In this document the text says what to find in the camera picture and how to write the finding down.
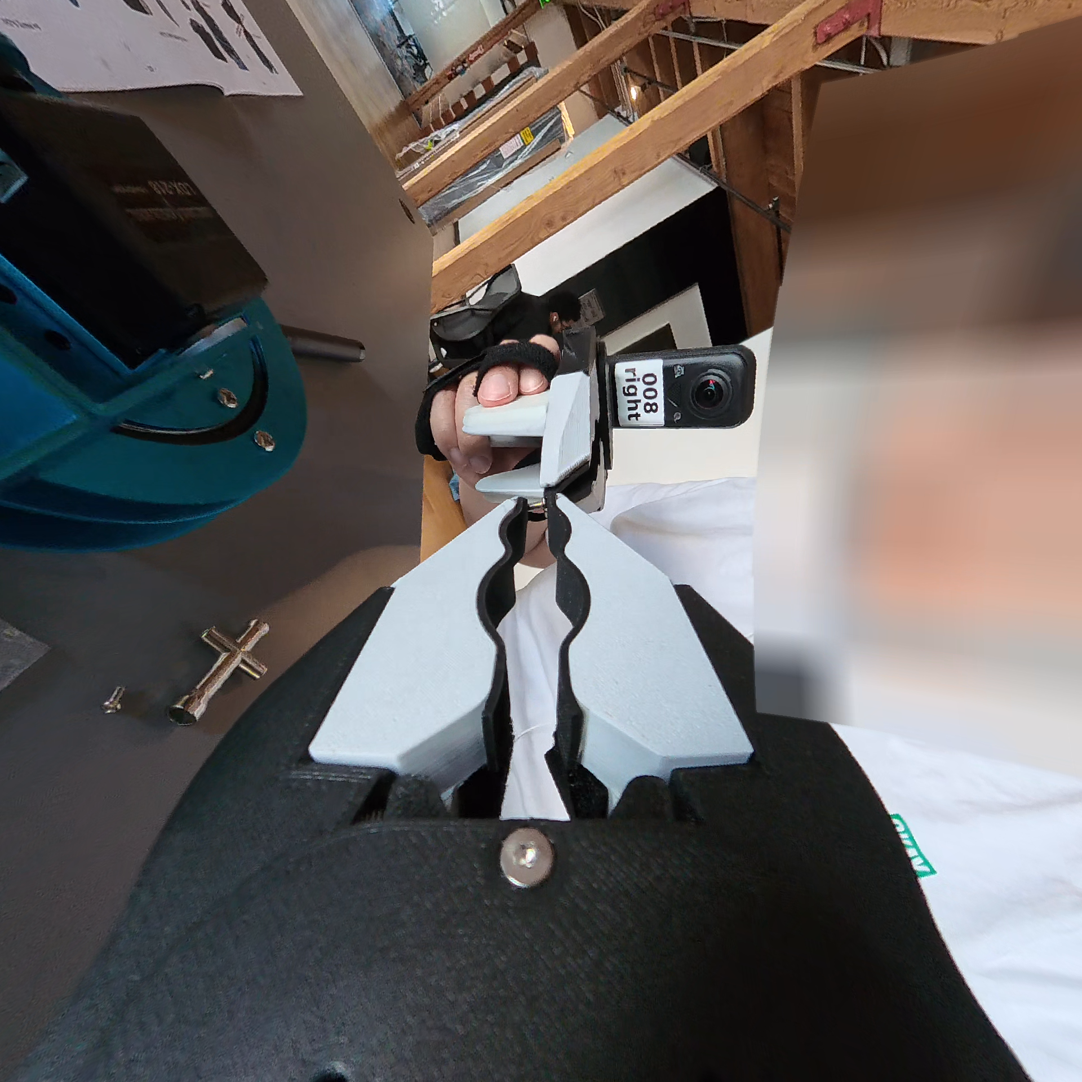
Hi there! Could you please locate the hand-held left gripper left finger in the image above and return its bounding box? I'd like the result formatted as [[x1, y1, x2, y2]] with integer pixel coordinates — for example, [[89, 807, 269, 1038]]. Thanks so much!
[[308, 499, 520, 818]]

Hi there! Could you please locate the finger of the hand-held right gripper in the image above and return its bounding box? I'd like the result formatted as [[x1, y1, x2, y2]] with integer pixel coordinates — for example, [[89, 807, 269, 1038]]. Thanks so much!
[[539, 370, 597, 490]]

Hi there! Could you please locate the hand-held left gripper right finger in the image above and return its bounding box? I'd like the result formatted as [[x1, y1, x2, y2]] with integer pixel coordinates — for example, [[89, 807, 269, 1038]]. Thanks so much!
[[545, 494, 756, 818]]

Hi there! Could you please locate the blue toy robot arm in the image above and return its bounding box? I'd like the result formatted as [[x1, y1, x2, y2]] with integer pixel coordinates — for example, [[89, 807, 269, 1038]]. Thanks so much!
[[0, 42, 309, 552]]

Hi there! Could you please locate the dark grey desk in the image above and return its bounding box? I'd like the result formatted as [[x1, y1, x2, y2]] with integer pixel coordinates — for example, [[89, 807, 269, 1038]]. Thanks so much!
[[0, 0, 436, 1066]]

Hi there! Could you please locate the person's right hand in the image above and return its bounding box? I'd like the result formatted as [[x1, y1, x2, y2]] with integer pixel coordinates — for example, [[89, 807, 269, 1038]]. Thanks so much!
[[431, 342, 561, 525]]

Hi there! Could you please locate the black mesh office chair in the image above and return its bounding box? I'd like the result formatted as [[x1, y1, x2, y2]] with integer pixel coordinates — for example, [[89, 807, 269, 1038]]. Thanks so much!
[[429, 266, 525, 365]]

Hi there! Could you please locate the silver cross wrench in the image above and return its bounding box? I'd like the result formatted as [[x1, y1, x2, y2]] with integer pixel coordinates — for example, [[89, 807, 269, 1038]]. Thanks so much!
[[166, 619, 272, 725]]

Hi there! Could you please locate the clear plastic bag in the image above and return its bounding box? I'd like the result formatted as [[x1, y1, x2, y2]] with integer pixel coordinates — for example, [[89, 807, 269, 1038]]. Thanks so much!
[[0, 619, 50, 691]]

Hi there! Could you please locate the printed paper sheet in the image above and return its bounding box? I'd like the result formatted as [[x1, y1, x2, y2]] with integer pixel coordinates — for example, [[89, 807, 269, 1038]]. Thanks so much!
[[0, 0, 304, 96]]

